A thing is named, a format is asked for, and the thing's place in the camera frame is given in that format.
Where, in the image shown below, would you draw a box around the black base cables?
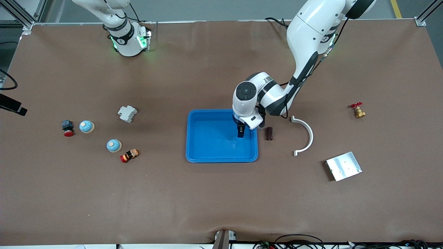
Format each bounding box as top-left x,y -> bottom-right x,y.
265,17 -> 295,31
129,3 -> 153,25

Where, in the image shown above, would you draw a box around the brass valve red handle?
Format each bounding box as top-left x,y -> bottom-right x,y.
350,102 -> 366,119

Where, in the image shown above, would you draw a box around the silver metal plate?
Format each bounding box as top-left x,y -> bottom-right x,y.
325,151 -> 363,182

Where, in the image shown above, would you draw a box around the black cable bundle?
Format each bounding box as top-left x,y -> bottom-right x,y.
253,234 -> 443,249

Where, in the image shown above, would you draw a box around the light blue dome bell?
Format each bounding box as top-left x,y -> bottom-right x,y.
106,139 -> 122,153
79,120 -> 95,134

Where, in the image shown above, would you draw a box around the grey metal bracket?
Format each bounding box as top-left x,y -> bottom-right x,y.
212,229 -> 237,249

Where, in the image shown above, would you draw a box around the red button black blue body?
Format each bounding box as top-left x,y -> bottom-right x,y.
61,120 -> 75,137

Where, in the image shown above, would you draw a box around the white circuit breaker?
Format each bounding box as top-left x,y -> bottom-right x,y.
117,105 -> 138,123

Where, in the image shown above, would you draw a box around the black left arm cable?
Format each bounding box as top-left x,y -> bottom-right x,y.
281,21 -> 346,120

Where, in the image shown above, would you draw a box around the red button orange body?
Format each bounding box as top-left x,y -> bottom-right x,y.
120,149 -> 139,164

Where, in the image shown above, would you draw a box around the blue plastic tray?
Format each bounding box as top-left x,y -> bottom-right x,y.
186,109 -> 259,163

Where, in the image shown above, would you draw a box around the black right base cables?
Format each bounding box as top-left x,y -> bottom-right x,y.
129,3 -> 153,25

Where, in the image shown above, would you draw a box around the white curved bracket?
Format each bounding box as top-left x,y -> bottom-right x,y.
291,116 -> 314,157

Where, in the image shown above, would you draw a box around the aluminium frame profile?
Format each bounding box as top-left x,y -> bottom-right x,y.
415,0 -> 443,27
0,0 -> 48,35

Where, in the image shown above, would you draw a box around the black left base cables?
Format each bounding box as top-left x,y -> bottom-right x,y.
265,17 -> 295,31

